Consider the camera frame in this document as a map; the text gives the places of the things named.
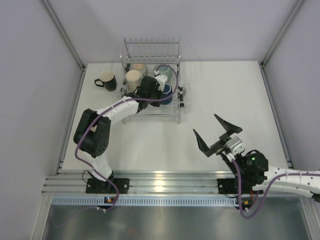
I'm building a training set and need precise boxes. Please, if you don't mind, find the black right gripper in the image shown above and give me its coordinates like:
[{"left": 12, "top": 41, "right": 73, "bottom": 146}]
[{"left": 194, "top": 114, "right": 245, "bottom": 176}]

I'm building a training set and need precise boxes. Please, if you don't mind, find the tall cream painted mug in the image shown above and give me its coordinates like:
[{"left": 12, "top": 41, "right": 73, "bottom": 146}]
[{"left": 125, "top": 69, "right": 142, "bottom": 93}]

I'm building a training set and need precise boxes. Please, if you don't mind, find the dark blue mug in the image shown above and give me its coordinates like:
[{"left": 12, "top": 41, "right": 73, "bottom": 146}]
[{"left": 160, "top": 83, "right": 173, "bottom": 105}]

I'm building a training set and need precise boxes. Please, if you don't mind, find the cream ribbed cup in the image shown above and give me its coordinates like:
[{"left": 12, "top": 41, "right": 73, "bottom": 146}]
[{"left": 130, "top": 63, "right": 149, "bottom": 78}]

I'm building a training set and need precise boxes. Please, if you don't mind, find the green ceramic mug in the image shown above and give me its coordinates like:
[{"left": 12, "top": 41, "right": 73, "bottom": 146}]
[{"left": 153, "top": 63, "right": 173, "bottom": 81}]

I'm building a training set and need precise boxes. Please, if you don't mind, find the black mug cream interior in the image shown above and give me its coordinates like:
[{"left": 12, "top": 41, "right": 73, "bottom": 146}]
[{"left": 94, "top": 70, "right": 117, "bottom": 92}]

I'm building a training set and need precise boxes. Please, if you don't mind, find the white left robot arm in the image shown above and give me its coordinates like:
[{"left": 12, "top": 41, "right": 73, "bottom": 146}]
[{"left": 73, "top": 76, "right": 166, "bottom": 193}]

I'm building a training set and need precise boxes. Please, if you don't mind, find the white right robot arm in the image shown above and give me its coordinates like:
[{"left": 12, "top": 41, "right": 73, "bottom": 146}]
[{"left": 193, "top": 114, "right": 320, "bottom": 203}]

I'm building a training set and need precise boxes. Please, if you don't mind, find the clear acrylic dish rack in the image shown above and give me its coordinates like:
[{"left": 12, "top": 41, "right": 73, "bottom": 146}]
[{"left": 120, "top": 37, "right": 190, "bottom": 124}]

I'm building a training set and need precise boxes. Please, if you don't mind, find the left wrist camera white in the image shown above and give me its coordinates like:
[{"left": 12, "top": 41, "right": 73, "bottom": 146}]
[{"left": 154, "top": 74, "right": 168, "bottom": 91}]

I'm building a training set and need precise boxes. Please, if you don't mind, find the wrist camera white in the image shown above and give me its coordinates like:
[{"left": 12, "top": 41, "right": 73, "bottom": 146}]
[
  {"left": 154, "top": 74, "right": 168, "bottom": 91},
  {"left": 225, "top": 136, "right": 245, "bottom": 156}
]

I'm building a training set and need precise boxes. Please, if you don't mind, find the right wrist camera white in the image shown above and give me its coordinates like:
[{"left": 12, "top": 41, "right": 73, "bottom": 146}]
[{"left": 225, "top": 136, "right": 245, "bottom": 156}]

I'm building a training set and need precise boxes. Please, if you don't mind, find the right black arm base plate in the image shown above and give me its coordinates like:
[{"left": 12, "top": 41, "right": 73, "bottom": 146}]
[{"left": 217, "top": 178, "right": 238, "bottom": 195}]

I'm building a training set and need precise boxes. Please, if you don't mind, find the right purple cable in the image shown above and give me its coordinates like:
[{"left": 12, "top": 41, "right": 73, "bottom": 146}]
[{"left": 231, "top": 153, "right": 320, "bottom": 221}]

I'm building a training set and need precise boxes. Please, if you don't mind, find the purple cable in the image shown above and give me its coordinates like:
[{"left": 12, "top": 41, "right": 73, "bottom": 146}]
[
  {"left": 231, "top": 153, "right": 320, "bottom": 221},
  {"left": 74, "top": 64, "right": 179, "bottom": 212}
]

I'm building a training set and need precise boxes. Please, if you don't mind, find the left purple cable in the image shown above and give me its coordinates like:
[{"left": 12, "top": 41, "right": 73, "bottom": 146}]
[{"left": 74, "top": 64, "right": 179, "bottom": 212}]

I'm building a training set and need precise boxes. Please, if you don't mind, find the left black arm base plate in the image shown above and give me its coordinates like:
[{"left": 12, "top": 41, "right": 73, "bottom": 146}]
[{"left": 85, "top": 177, "right": 130, "bottom": 194}]

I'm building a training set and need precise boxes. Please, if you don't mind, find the aluminium mounting rail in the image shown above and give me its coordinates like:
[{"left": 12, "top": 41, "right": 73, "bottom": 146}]
[{"left": 41, "top": 170, "right": 234, "bottom": 195}]

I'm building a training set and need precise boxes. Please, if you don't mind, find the grey slotted cable duct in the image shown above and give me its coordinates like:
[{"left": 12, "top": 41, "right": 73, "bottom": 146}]
[{"left": 51, "top": 195, "right": 238, "bottom": 207}]

